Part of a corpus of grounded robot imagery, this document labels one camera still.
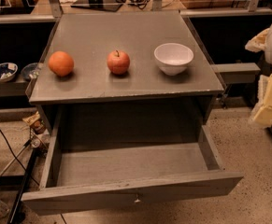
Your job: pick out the orange fruit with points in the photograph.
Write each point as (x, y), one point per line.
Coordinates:
(61, 63)

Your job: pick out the open grey top drawer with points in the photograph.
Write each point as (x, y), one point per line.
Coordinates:
(106, 156)

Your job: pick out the grey side shelf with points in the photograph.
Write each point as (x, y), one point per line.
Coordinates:
(236, 73)

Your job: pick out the red apple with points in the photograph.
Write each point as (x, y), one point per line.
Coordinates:
(118, 62)

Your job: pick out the grey cabinet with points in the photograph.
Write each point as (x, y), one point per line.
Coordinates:
(106, 57)

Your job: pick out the black monitor stand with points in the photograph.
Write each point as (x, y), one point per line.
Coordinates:
(100, 5)

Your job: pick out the snack bag on floor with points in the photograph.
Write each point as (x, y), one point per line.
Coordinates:
(35, 122)

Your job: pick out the grey small bowl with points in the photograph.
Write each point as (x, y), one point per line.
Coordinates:
(31, 71)

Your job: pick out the blue white bowl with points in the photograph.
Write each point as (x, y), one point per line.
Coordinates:
(7, 71)

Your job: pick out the black tripod leg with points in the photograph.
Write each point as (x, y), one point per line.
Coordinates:
(15, 211)

